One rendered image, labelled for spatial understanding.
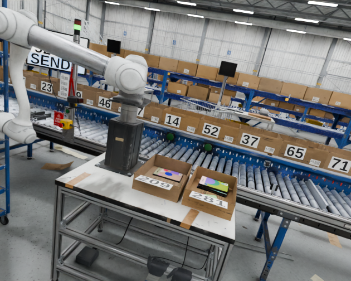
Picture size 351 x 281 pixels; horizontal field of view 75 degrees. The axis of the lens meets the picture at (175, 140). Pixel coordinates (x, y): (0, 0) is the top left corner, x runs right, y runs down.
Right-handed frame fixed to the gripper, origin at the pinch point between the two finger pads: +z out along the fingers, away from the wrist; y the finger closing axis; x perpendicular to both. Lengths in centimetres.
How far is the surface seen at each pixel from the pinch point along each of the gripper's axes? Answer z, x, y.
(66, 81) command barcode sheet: 26.1, -23.2, 5.5
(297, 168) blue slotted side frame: 80, 9, -196
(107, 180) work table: -24, 20, -71
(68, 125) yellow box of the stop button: 21.1, 11.1, -3.7
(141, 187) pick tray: -23, 17, -92
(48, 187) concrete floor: 45, 95, 35
